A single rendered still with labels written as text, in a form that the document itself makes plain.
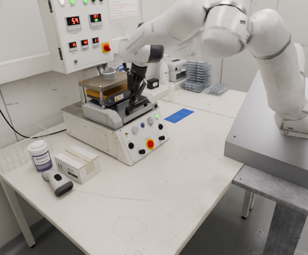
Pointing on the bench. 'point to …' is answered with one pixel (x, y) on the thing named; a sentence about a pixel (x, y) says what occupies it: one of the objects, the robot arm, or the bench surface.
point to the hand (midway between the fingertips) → (132, 98)
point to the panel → (143, 135)
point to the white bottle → (171, 92)
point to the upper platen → (105, 92)
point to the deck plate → (74, 109)
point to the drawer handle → (135, 105)
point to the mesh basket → (8, 146)
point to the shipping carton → (78, 164)
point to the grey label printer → (174, 69)
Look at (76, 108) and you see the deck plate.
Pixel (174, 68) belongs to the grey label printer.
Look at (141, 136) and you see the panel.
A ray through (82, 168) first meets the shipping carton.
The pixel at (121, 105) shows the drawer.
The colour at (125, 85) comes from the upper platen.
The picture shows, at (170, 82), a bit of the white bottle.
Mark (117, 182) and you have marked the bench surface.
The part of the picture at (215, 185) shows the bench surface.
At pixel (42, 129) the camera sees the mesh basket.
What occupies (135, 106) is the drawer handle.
